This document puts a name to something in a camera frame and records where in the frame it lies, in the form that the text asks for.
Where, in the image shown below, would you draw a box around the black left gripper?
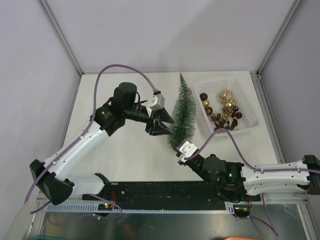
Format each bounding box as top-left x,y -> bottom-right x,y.
123,104 -> 175,136

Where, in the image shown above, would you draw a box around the small green bottlebrush christmas tree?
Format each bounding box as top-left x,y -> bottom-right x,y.
167,73 -> 197,152

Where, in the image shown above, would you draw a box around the white perforated plastic basket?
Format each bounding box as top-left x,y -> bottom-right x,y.
194,77 -> 261,135

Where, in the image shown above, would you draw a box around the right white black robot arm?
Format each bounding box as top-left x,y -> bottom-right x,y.
185,154 -> 320,203

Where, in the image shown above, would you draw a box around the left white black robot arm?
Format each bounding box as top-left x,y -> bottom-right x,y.
29,82 -> 174,206

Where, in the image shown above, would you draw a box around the small gold glitter bauble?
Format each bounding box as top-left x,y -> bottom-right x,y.
202,100 -> 210,108

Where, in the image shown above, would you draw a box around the dark brown bauble lower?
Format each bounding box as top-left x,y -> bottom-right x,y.
204,106 -> 213,116

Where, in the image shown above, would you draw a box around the dark brown bauble top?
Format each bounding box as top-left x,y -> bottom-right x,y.
199,92 -> 208,102

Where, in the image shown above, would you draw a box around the brown ribbon bow ornaments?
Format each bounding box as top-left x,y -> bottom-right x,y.
211,113 -> 238,131

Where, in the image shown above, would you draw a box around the small dark brown bauble right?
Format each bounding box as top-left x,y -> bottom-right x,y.
235,112 -> 243,119

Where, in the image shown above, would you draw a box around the pine cone ornament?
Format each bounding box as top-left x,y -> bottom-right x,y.
222,105 -> 239,118

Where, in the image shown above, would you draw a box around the gold bauble cluster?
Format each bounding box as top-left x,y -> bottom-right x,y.
224,99 -> 237,108

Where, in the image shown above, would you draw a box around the large gold striped bauble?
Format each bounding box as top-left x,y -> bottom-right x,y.
219,89 -> 233,103

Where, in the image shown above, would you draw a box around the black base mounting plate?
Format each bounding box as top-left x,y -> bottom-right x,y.
97,181 -> 261,208

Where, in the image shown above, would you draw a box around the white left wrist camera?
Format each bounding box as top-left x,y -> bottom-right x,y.
146,91 -> 165,116

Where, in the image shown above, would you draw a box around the white slotted cable duct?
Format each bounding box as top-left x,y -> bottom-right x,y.
46,202 -> 249,214

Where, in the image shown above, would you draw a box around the left aluminium frame post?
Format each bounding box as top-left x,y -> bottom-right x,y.
37,0 -> 84,77

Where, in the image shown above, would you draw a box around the aluminium frame post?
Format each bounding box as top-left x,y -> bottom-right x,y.
256,0 -> 305,76
37,0 -> 84,77

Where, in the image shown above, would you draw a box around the right aluminium frame post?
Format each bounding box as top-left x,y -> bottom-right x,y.
256,0 -> 305,76

